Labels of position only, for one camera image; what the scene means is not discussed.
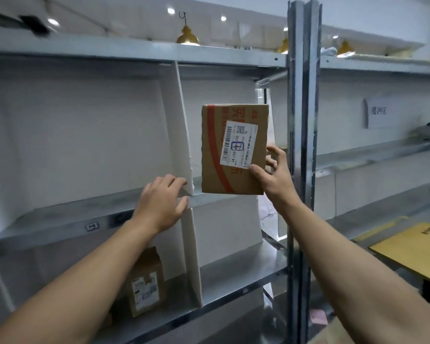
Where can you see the white paper sign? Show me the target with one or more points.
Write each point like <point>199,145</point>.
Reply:
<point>380,112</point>

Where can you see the small labelled cardboard box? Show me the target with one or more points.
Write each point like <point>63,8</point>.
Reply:
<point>147,283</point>

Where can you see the person's left forearm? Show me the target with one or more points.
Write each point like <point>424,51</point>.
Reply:
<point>79,283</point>

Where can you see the person's right forearm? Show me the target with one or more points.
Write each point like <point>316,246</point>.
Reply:
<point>344,275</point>

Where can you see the short white divider panel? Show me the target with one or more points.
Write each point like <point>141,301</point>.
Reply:
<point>192,257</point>

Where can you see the person's left hand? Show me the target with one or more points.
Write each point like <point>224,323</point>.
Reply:
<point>157,207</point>

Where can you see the pink paper sheet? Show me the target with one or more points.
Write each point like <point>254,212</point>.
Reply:
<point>319,316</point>

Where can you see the small shelf edge label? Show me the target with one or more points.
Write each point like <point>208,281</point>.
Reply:
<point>92,226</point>

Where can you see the person's right thumb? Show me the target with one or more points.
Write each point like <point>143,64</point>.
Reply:
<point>259,174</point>

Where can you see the gold pendant lamp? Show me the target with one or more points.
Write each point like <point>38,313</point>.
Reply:
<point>345,49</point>
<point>187,36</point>
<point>283,45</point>

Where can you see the person's left thumb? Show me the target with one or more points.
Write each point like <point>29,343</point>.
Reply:
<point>179,207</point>

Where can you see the flat yellow cardboard package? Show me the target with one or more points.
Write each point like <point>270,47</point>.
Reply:
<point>412,250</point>

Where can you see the cardboard box with red print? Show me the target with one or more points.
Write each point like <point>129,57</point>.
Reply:
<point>236,146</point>

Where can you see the grey metal shelf rack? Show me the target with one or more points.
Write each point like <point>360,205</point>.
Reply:
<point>93,214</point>
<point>362,154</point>

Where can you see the person's right hand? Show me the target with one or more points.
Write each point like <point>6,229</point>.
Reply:
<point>279,182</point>

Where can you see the person's right middle finger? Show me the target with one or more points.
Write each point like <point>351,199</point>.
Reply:
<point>270,162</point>

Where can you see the tall white divider panel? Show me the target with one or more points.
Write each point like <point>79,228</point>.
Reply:
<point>181,121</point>

